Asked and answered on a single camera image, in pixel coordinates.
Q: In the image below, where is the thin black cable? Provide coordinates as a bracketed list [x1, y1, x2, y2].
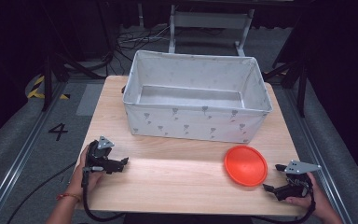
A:
[5, 161, 79, 217]

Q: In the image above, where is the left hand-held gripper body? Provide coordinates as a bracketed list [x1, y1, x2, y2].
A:
[85, 135, 122, 175]

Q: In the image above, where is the white flower-print fabric storage box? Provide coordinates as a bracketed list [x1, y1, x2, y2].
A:
[121, 49, 274, 145]

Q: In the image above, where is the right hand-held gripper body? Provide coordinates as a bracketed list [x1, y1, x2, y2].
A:
[274, 160, 323, 202]

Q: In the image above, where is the grey metal stand frame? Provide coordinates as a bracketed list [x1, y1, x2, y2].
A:
[167, 4, 255, 58]

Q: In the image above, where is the black metal stand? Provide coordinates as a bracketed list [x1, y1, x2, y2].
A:
[41, 50, 107, 113]
[262, 59, 310, 119]

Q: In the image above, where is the person's left hand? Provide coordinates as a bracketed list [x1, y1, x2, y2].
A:
[65, 145, 106, 201]

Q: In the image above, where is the bundle of floor cables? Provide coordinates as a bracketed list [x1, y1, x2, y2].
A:
[115, 25, 172, 54]

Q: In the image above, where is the red string bracelet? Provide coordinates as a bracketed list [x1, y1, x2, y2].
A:
[55, 192, 82, 202]

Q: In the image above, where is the grey metal floor rail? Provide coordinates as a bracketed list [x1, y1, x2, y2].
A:
[0, 81, 68, 224]
[282, 87, 355, 224]

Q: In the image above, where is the orange round plastic lid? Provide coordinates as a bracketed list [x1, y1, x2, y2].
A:
[223, 145, 269, 188]

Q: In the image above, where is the person's right hand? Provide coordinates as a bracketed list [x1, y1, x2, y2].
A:
[284, 172, 336, 220]

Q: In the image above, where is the thick black gripper cable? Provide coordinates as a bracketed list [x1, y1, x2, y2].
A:
[80, 166, 126, 223]

